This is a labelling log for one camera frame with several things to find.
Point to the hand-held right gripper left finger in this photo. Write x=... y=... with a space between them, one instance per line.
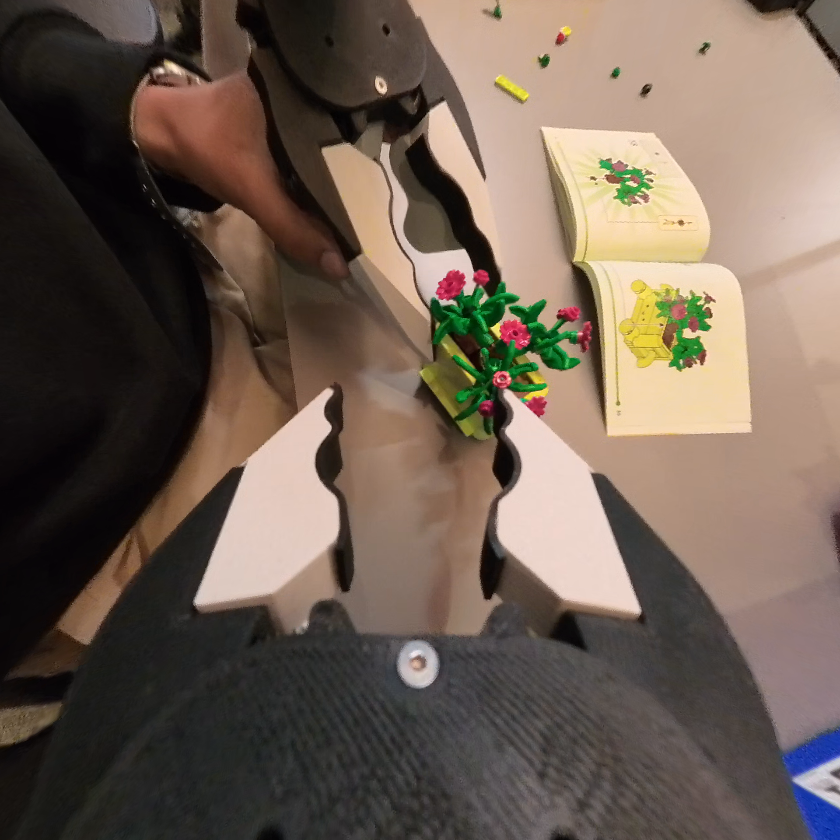
x=275 y=525

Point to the open instruction booklet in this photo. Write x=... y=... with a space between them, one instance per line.
x=656 y=407

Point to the blue plastic bin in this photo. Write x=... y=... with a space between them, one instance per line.
x=804 y=748

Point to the person's left forearm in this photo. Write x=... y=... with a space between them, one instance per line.
x=65 y=59

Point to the scattered small toy bricks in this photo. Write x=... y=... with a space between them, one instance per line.
x=544 y=61

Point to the person's left hand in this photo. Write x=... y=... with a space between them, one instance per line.
x=210 y=138

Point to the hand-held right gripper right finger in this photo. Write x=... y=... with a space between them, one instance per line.
x=564 y=531

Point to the yellow brick flower planter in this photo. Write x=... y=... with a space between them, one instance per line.
x=459 y=387

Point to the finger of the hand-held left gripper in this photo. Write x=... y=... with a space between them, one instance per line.
x=479 y=210
x=358 y=190

